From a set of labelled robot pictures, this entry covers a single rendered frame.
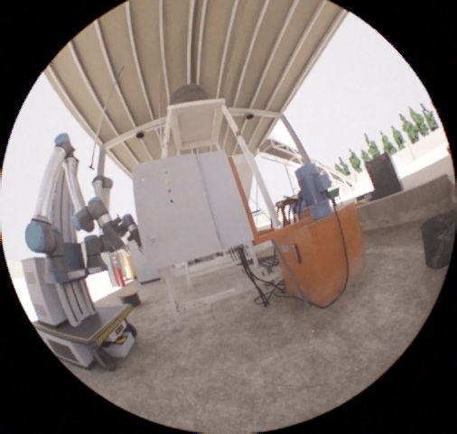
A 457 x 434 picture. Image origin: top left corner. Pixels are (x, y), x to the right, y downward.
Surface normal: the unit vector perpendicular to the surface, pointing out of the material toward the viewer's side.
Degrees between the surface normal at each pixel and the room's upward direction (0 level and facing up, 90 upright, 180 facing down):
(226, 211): 90
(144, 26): 172
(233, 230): 90
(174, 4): 172
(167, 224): 90
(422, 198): 90
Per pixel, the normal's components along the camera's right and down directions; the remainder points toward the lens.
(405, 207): -0.94, 0.25
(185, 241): 0.28, -0.26
